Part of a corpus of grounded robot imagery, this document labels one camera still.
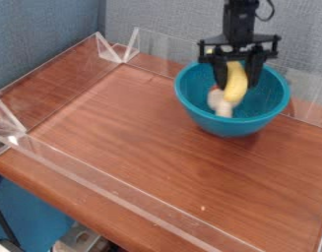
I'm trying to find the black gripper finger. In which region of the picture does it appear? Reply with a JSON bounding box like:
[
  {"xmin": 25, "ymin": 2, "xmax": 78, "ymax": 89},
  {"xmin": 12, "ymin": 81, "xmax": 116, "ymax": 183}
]
[
  {"xmin": 211, "ymin": 59, "xmax": 227, "ymax": 90},
  {"xmin": 245, "ymin": 55, "xmax": 266, "ymax": 88}
]

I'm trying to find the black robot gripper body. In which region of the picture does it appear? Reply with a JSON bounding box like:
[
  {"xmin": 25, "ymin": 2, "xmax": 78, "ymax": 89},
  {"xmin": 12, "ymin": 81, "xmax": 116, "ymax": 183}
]
[{"xmin": 197, "ymin": 0, "xmax": 282, "ymax": 65}]

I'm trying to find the yellow toy banana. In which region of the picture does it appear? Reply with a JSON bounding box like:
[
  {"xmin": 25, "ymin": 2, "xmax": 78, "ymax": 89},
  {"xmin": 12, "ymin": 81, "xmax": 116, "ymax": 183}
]
[{"xmin": 223, "ymin": 60, "xmax": 249, "ymax": 103}]

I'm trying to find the blue plastic bowl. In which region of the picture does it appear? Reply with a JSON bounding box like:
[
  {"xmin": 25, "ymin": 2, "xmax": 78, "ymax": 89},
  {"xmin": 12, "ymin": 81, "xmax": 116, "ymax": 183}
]
[{"xmin": 174, "ymin": 62, "xmax": 290, "ymax": 137}]

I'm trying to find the white red toy mushroom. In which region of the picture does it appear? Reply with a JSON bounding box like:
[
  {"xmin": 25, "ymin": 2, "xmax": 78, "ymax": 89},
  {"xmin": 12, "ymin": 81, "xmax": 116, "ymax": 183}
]
[{"xmin": 206, "ymin": 86, "xmax": 238, "ymax": 118}]

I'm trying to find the clear acrylic table barrier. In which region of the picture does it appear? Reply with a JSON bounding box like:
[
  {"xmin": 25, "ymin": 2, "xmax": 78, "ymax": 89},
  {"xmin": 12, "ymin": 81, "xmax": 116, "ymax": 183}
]
[{"xmin": 0, "ymin": 29, "xmax": 322, "ymax": 252}]

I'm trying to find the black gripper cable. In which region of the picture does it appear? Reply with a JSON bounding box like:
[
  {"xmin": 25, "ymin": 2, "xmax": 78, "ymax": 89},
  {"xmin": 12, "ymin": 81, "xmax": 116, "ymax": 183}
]
[{"xmin": 254, "ymin": 0, "xmax": 277, "ymax": 23}]

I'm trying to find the grey metal bracket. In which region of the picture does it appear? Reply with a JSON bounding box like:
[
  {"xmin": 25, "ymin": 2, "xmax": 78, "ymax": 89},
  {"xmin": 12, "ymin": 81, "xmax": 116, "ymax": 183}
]
[{"xmin": 49, "ymin": 222, "xmax": 110, "ymax": 252}]

